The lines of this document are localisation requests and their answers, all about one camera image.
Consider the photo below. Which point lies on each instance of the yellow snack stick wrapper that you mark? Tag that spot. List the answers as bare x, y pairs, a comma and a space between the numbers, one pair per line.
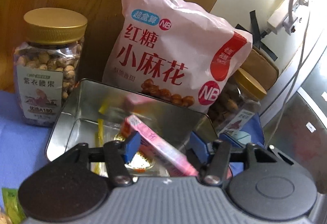
99, 167

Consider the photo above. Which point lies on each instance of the open metal tin box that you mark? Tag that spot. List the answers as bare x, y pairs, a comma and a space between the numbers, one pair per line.
91, 101

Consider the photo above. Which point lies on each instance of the gold lid cashew jar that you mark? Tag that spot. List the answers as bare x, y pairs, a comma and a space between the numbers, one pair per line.
46, 63

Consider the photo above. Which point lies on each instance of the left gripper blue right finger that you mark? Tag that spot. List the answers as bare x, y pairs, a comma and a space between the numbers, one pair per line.
199, 147

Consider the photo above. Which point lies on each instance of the green vegetable snack packet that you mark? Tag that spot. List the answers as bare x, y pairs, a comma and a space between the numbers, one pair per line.
12, 206

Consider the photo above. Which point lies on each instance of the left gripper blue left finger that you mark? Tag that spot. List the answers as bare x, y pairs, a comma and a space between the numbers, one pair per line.
131, 146

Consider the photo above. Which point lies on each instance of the gold wrapped candy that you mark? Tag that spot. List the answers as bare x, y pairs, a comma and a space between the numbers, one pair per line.
140, 163

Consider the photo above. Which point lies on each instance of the gold lid pecan jar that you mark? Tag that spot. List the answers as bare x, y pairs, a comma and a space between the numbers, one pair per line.
238, 102

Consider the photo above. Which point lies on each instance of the blue printed cloth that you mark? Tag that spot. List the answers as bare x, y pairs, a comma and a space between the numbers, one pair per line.
22, 146

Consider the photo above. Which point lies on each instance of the pink twisted dough snack bag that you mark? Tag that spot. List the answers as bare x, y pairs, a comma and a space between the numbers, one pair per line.
175, 51

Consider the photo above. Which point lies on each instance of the pink snack bar packet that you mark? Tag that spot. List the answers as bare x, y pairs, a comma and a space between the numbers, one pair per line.
155, 147

